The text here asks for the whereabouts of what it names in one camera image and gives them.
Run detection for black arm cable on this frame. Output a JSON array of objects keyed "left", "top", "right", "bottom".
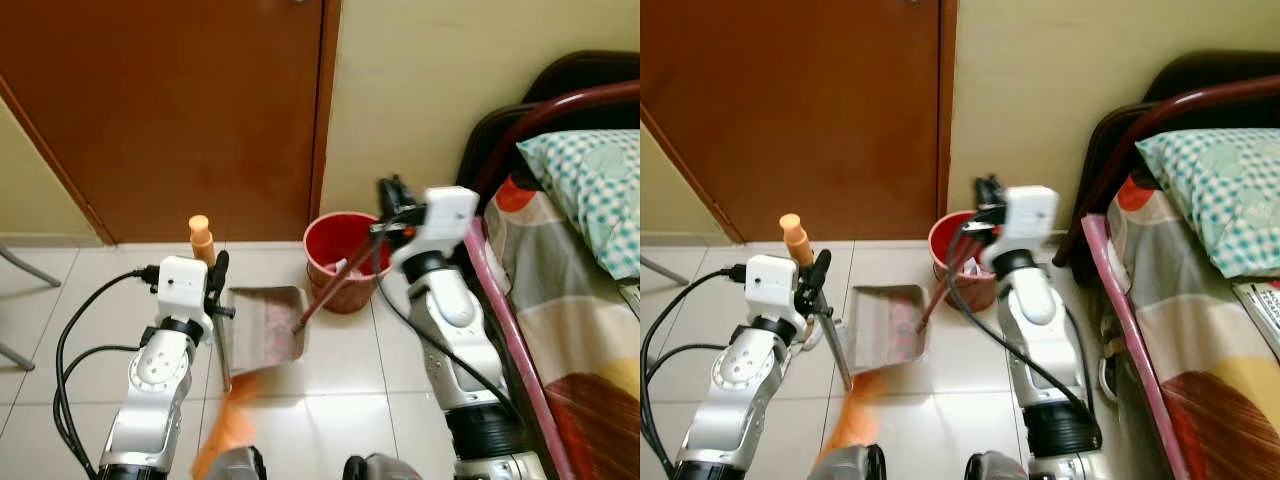
[
  {"left": 52, "top": 266, "right": 163, "bottom": 479},
  {"left": 368, "top": 205, "right": 523, "bottom": 423},
  {"left": 944, "top": 205, "right": 1104, "bottom": 449},
  {"left": 640, "top": 263, "right": 751, "bottom": 477}
]

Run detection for red plastic bucket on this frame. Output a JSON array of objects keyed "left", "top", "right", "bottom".
[
  {"left": 927, "top": 209, "right": 1003, "bottom": 314},
  {"left": 302, "top": 210, "right": 389, "bottom": 315}
]

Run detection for grey robot foot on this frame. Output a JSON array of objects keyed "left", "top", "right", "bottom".
[
  {"left": 212, "top": 446, "right": 268, "bottom": 480},
  {"left": 964, "top": 449, "right": 1043, "bottom": 480},
  {"left": 342, "top": 452, "right": 427, "bottom": 480},
  {"left": 832, "top": 444, "right": 888, "bottom": 480}
]

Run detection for brown wooden door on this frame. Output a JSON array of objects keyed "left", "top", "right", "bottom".
[
  {"left": 0, "top": 0, "right": 343, "bottom": 247},
  {"left": 640, "top": 0, "right": 959, "bottom": 245}
]

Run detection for orange bristle broom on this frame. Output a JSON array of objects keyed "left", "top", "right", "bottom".
[
  {"left": 188, "top": 214, "right": 269, "bottom": 480},
  {"left": 779, "top": 212, "right": 889, "bottom": 473}
]

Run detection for colourful patterned bed sheet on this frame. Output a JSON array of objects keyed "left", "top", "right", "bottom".
[
  {"left": 484, "top": 178, "right": 641, "bottom": 480},
  {"left": 1104, "top": 176, "right": 1280, "bottom": 480}
]

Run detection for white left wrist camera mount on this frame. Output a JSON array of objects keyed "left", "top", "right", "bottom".
[
  {"left": 744, "top": 253, "right": 803, "bottom": 323},
  {"left": 155, "top": 256, "right": 214, "bottom": 323}
]

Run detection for grey metal chair legs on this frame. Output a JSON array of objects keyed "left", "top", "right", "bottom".
[
  {"left": 640, "top": 254, "right": 692, "bottom": 288},
  {"left": 0, "top": 245, "right": 63, "bottom": 373}
]

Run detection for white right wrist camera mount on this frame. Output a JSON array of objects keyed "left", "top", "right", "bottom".
[
  {"left": 981, "top": 184, "right": 1062, "bottom": 267},
  {"left": 391, "top": 186, "right": 480, "bottom": 272}
]

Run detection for dark red bed frame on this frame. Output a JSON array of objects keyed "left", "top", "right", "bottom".
[
  {"left": 458, "top": 49, "right": 641, "bottom": 480},
  {"left": 1053, "top": 49, "right": 1280, "bottom": 480}
]

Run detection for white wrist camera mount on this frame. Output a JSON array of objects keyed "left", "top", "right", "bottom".
[
  {"left": 155, "top": 256, "right": 214, "bottom": 323},
  {"left": 981, "top": 184, "right": 1062, "bottom": 267},
  {"left": 391, "top": 186, "right": 480, "bottom": 272},
  {"left": 744, "top": 253, "right": 803, "bottom": 323}
]

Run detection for metal dustpan with red handle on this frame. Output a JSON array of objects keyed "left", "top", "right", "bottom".
[
  {"left": 833, "top": 232, "right": 979, "bottom": 373},
  {"left": 226, "top": 232, "right": 379, "bottom": 379}
]

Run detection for teal checkered pillow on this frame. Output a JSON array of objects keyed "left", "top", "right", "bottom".
[
  {"left": 1134, "top": 127, "right": 1280, "bottom": 280},
  {"left": 516, "top": 129, "right": 641, "bottom": 282}
]

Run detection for grey left robot foot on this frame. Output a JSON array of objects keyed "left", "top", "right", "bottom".
[
  {"left": 212, "top": 446, "right": 268, "bottom": 480},
  {"left": 832, "top": 444, "right": 888, "bottom": 480}
]

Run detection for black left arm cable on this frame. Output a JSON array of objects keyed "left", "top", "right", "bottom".
[
  {"left": 640, "top": 263, "right": 751, "bottom": 477},
  {"left": 52, "top": 266, "right": 163, "bottom": 479}
]

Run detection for grey right robot foot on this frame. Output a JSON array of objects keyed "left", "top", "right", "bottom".
[
  {"left": 342, "top": 452, "right": 427, "bottom": 480},
  {"left": 964, "top": 449, "right": 1043, "bottom": 480}
]

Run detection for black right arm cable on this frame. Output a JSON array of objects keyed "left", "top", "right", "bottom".
[
  {"left": 944, "top": 205, "right": 1104, "bottom": 449},
  {"left": 368, "top": 205, "right": 523, "bottom": 423}
]

